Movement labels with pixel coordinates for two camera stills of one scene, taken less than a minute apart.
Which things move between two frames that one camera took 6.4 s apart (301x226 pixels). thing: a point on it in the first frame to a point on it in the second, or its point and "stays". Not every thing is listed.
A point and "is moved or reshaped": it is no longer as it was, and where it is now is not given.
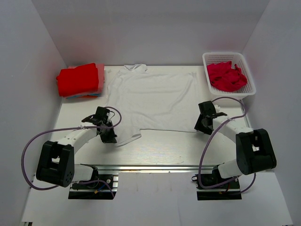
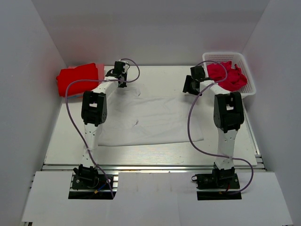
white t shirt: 148,100 is moved or reshaped
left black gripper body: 108,123 to 124,74
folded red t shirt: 82,80 stays
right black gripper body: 209,130 to 194,91
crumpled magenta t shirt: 224,77 stays
